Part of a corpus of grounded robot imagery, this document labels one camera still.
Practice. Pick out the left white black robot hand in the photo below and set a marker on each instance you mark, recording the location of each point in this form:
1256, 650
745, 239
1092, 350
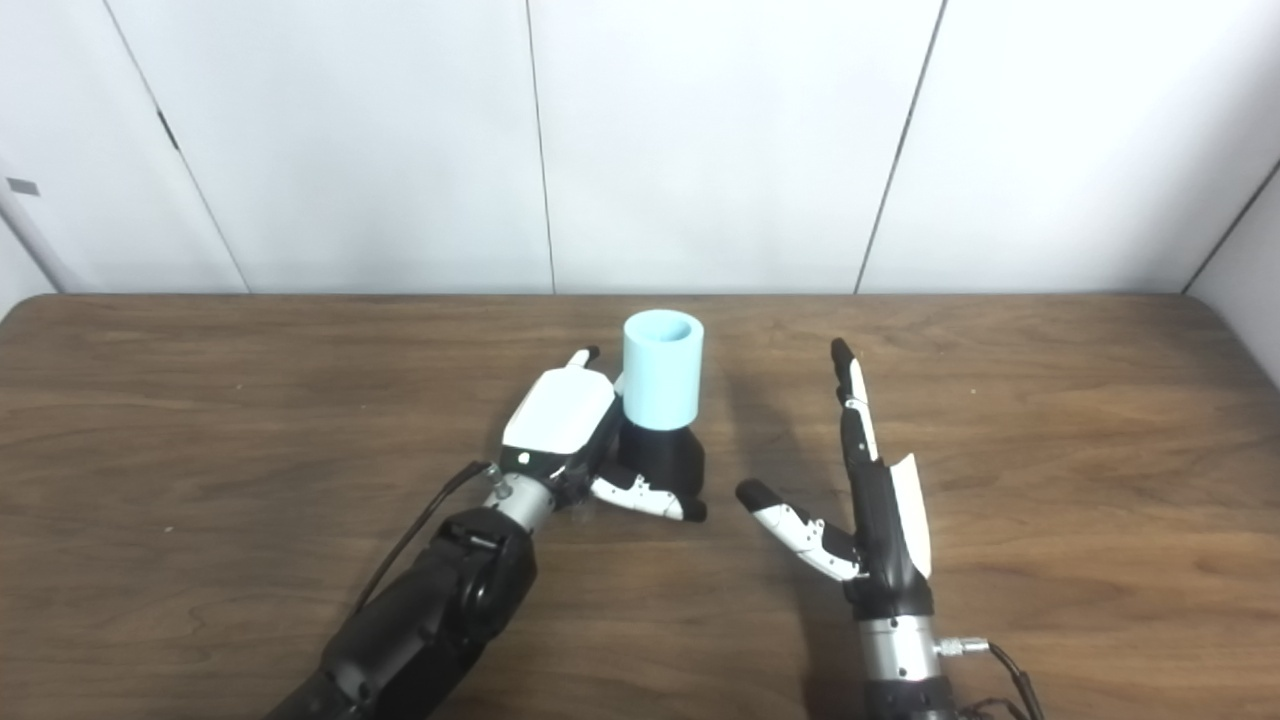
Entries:
560, 420

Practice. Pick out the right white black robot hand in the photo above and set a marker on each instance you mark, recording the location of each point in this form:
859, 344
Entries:
885, 520

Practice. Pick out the black funnel-shaped nozzle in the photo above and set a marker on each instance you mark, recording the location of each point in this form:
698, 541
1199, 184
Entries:
665, 465

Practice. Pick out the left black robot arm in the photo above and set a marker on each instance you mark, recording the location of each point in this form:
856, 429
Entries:
420, 620

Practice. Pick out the black wall panel hinge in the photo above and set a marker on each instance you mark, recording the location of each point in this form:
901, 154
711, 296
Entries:
167, 130

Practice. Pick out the small grey wall label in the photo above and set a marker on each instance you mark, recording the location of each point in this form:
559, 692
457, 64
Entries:
22, 186

